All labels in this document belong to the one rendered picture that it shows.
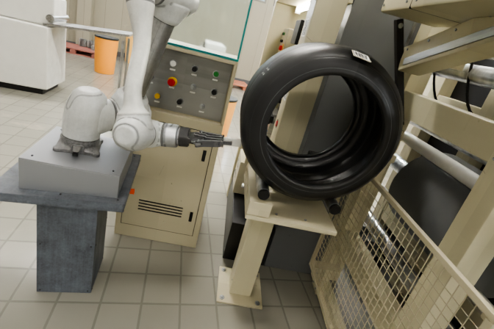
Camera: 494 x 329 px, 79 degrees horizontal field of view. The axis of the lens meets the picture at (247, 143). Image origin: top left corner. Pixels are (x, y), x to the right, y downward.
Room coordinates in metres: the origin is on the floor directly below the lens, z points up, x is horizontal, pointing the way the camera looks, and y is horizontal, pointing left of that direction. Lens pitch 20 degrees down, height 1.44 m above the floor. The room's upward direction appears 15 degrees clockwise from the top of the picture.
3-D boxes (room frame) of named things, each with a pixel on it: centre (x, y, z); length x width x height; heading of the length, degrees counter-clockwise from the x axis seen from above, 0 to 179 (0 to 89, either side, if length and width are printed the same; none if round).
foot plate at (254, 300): (1.42, -0.18, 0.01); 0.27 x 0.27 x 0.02; 6
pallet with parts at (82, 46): (7.06, 4.44, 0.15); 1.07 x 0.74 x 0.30; 106
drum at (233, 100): (3.88, 0.45, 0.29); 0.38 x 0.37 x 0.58; 106
